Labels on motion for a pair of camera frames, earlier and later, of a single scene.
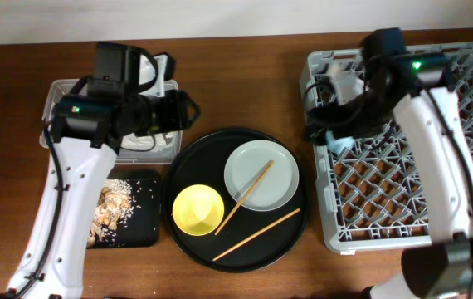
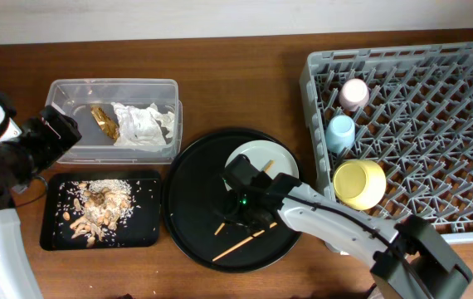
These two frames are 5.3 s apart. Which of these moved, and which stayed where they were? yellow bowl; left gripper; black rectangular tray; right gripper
Moved: left gripper; yellow bowl; right gripper
Stayed: black rectangular tray
